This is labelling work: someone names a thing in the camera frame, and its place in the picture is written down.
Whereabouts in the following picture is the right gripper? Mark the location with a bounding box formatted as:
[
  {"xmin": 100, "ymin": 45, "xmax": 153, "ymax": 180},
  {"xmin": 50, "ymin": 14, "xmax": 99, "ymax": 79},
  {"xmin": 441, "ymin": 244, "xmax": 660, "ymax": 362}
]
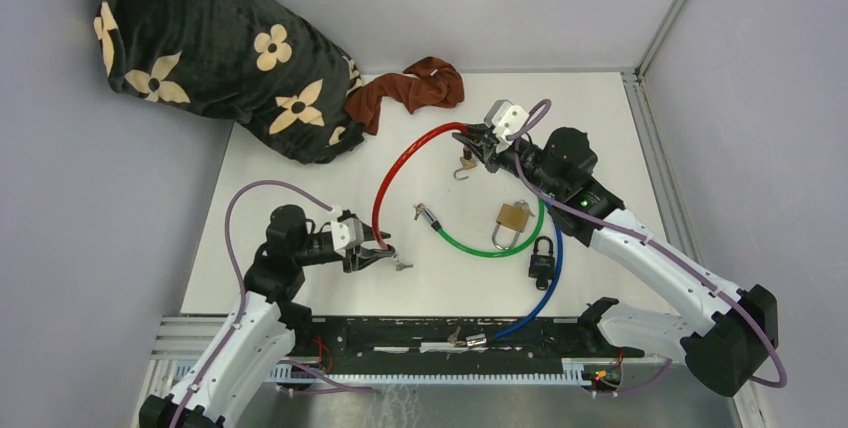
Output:
[{"xmin": 455, "ymin": 122, "xmax": 563, "ymax": 199}]

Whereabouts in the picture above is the red cable lock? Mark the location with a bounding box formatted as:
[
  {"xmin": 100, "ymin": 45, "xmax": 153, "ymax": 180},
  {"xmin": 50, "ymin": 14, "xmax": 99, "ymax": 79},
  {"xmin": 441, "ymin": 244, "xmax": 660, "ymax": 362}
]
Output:
[{"xmin": 371, "ymin": 122, "xmax": 469, "ymax": 251}]

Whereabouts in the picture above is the green cable lock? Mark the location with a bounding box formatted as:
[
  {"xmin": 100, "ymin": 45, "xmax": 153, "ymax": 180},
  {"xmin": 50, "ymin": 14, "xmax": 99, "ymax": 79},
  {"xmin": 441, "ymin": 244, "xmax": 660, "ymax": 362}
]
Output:
[{"xmin": 411, "ymin": 196, "xmax": 547, "ymax": 259}]

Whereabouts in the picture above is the blue cable lock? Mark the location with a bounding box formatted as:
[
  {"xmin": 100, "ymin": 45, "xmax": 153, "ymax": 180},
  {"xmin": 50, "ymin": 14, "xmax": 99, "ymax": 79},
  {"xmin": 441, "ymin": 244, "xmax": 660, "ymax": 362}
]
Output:
[{"xmin": 493, "ymin": 227, "xmax": 565, "ymax": 339}]

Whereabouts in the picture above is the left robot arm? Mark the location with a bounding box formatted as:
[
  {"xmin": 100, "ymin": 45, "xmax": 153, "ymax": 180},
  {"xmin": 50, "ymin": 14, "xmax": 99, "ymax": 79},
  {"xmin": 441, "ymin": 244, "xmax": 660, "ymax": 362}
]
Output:
[{"xmin": 138, "ymin": 205, "xmax": 396, "ymax": 427}]

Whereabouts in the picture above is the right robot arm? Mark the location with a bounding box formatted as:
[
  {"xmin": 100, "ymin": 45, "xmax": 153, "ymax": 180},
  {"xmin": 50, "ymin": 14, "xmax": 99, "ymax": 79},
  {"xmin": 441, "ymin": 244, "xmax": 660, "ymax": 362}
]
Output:
[{"xmin": 453, "ymin": 124, "xmax": 788, "ymax": 397}]

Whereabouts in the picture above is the small brass padlock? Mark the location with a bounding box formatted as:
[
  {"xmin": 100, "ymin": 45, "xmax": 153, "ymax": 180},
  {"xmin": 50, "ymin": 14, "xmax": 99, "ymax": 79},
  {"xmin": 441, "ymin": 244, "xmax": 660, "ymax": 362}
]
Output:
[{"xmin": 453, "ymin": 155, "xmax": 477, "ymax": 181}]

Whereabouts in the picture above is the brown towel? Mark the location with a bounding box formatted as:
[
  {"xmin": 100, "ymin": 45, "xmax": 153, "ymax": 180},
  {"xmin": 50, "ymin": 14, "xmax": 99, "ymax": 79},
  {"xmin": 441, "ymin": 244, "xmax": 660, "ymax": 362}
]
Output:
[{"xmin": 344, "ymin": 56, "xmax": 465, "ymax": 136}]

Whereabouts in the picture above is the black padlock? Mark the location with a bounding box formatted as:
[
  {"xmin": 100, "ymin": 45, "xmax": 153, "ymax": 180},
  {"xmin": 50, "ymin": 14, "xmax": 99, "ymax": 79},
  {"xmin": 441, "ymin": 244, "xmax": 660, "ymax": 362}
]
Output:
[{"xmin": 528, "ymin": 236, "xmax": 556, "ymax": 291}]

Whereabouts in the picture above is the black floral plush blanket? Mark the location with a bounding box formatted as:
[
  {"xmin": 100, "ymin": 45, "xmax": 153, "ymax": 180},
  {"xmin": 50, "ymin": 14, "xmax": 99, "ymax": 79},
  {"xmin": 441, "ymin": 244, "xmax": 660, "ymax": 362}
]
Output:
[{"xmin": 94, "ymin": 0, "xmax": 364, "ymax": 164}]

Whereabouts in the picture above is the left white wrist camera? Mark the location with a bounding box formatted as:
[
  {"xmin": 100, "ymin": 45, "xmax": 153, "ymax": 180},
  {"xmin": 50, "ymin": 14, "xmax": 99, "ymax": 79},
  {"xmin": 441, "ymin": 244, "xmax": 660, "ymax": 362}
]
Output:
[{"xmin": 330, "ymin": 205, "xmax": 365, "ymax": 255}]

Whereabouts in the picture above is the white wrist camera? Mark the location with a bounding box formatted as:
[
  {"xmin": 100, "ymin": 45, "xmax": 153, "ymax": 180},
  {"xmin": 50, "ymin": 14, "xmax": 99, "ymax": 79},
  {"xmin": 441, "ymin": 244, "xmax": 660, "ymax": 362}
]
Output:
[
  {"xmin": 330, "ymin": 205, "xmax": 365, "ymax": 255},
  {"xmin": 483, "ymin": 99, "xmax": 529, "ymax": 142}
]

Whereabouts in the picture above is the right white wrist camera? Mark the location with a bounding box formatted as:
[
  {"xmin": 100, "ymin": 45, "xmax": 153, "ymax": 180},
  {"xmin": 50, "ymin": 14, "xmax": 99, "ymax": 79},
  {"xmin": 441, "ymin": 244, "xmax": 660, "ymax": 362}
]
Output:
[{"xmin": 483, "ymin": 99, "xmax": 529, "ymax": 142}]

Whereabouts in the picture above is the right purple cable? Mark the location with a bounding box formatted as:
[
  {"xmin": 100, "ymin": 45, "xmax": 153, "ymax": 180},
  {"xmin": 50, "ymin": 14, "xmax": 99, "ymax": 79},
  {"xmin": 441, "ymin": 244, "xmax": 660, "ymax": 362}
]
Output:
[{"xmin": 506, "ymin": 98, "xmax": 788, "ymax": 389}]

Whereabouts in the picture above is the purple cable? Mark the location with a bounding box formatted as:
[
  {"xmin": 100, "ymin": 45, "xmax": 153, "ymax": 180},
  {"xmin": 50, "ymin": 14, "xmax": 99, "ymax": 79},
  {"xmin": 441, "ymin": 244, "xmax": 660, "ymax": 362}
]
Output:
[
  {"xmin": 506, "ymin": 98, "xmax": 788, "ymax": 389},
  {"xmin": 168, "ymin": 180, "xmax": 336, "ymax": 428}
]

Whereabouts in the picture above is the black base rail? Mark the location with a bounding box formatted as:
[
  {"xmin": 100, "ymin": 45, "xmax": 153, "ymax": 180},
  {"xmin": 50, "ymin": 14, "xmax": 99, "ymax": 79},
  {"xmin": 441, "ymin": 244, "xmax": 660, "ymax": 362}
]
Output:
[{"xmin": 291, "ymin": 316, "xmax": 645, "ymax": 375}]

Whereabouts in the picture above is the aluminium frame rail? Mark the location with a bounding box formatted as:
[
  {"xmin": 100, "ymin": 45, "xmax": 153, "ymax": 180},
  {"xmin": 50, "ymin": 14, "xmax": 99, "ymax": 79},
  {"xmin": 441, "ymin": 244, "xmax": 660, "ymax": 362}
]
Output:
[{"xmin": 621, "ymin": 0, "xmax": 753, "ymax": 365}]

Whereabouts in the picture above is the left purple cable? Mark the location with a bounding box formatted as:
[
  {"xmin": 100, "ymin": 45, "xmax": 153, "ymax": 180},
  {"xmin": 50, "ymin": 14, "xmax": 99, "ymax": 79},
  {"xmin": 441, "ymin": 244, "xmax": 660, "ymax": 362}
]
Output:
[{"xmin": 168, "ymin": 180, "xmax": 336, "ymax": 428}]

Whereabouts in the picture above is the white cable duct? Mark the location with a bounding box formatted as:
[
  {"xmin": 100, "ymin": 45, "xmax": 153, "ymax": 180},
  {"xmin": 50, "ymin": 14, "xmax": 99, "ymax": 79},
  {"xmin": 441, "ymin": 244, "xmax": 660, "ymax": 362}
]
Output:
[{"xmin": 274, "ymin": 357, "xmax": 591, "ymax": 388}]

